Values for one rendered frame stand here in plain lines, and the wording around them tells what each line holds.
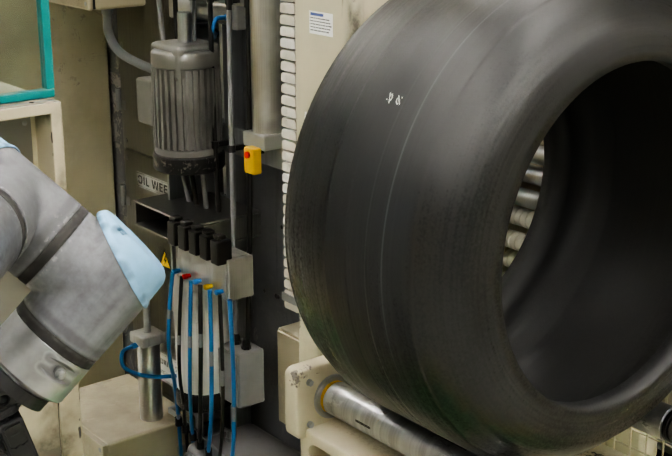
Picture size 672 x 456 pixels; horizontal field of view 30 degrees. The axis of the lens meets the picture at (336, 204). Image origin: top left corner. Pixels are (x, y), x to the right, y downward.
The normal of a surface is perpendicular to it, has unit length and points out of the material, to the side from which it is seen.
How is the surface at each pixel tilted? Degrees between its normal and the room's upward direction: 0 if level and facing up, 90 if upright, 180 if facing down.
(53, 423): 90
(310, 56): 90
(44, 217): 63
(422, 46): 41
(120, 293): 91
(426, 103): 54
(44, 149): 90
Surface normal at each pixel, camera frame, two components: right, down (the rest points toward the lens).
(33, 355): 0.08, 0.00
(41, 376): 0.29, 0.21
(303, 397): 0.62, 0.21
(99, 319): 0.44, 0.33
